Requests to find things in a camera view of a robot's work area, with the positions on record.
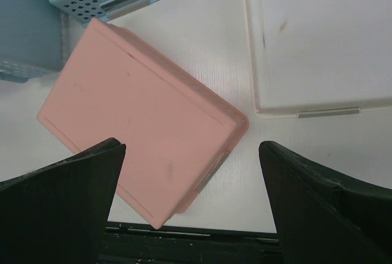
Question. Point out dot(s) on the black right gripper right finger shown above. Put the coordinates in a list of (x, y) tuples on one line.
[(322, 215)]

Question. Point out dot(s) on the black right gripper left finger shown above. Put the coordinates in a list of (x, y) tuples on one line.
[(58, 213)]

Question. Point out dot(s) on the pink plastic basket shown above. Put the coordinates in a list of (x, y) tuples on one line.
[(176, 130)]

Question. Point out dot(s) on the white perforated plastic basket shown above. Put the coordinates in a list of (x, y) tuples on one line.
[(314, 58)]

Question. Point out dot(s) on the blue bottom plastic basket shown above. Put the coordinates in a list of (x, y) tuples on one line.
[(32, 39)]

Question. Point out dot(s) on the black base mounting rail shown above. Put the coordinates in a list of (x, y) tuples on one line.
[(140, 243)]

